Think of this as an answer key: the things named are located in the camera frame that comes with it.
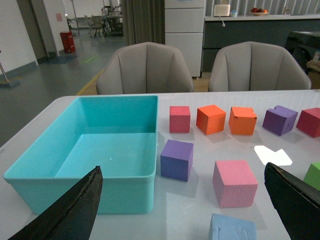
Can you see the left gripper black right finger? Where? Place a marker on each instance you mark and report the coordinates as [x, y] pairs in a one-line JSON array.
[[296, 202]]

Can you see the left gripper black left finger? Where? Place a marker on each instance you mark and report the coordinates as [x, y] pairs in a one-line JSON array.
[[72, 216]]

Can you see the light blue foam cube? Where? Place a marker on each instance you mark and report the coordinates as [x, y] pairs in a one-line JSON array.
[[224, 227]]

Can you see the green foam cube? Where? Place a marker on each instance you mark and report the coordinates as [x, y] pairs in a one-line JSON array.
[[312, 176]]

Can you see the pink foam cube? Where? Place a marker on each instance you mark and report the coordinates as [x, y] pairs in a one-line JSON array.
[[234, 183]]

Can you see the dark red foam cube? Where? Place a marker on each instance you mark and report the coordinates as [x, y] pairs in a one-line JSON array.
[[309, 122]]

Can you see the purple notched foam cube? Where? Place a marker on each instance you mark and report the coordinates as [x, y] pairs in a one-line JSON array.
[[279, 120]]

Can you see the teal plastic bin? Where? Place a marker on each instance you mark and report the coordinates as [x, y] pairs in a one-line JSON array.
[[116, 133]]

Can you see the orange chipped foam cube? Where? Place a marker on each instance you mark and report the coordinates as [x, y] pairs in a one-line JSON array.
[[242, 121]]

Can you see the orange foam cube left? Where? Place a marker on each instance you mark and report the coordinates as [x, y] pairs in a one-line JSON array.
[[210, 119]]

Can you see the beige armchair right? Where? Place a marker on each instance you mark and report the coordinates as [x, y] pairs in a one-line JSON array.
[[256, 66]]

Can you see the beige armchair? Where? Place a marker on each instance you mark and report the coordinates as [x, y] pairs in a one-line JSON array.
[[145, 68], [256, 66]]

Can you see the magenta foam cube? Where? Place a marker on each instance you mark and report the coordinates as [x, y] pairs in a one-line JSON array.
[[179, 119]]

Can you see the beige armchair left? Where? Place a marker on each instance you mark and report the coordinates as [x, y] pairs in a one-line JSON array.
[[145, 68]]

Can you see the metal floor stand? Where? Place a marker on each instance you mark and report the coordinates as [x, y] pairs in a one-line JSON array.
[[7, 82]]

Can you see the dark grey counter cabinet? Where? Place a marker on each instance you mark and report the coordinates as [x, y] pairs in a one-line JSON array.
[[226, 31]]

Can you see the fruit bowl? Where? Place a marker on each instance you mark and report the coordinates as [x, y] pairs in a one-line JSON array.
[[258, 12]]

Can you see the small teal bowl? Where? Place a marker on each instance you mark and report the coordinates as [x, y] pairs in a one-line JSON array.
[[233, 13]]

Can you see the grey curtain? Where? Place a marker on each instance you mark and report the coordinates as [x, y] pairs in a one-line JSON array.
[[143, 21]]

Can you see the white toaster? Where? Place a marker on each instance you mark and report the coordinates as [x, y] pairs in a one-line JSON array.
[[221, 10]]

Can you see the white refrigerator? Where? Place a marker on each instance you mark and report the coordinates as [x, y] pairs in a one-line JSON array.
[[184, 29]]

